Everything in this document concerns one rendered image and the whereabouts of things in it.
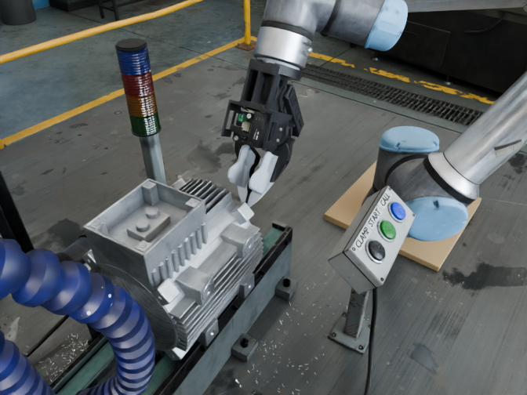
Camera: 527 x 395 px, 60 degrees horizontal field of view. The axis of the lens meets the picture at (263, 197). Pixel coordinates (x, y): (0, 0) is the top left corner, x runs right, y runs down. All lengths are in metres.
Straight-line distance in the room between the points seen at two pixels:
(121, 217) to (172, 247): 0.10
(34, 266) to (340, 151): 1.22
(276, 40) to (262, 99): 0.08
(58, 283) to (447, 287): 0.90
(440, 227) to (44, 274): 0.77
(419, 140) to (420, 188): 0.14
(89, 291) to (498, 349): 0.83
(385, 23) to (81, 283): 0.57
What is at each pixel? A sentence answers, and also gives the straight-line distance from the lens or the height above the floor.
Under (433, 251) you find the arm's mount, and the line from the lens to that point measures 1.07.
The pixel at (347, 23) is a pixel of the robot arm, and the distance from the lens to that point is 0.67.
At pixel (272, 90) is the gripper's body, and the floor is 1.26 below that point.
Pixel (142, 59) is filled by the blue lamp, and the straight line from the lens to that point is 0.94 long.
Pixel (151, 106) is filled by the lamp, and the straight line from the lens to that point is 0.98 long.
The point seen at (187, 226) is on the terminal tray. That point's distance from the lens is 0.60.
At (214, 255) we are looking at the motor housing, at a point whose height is 1.06.
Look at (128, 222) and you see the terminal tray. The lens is 0.64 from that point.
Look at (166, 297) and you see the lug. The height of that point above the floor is 1.08.
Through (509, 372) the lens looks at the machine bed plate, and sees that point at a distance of 0.94.
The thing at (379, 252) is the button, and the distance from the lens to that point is 0.66.
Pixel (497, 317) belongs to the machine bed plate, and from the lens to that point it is 1.01.
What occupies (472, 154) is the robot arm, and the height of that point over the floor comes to 1.10.
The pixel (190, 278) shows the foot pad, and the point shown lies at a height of 1.08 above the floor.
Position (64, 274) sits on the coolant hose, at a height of 1.38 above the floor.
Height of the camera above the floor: 1.52
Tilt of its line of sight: 38 degrees down
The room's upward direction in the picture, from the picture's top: straight up
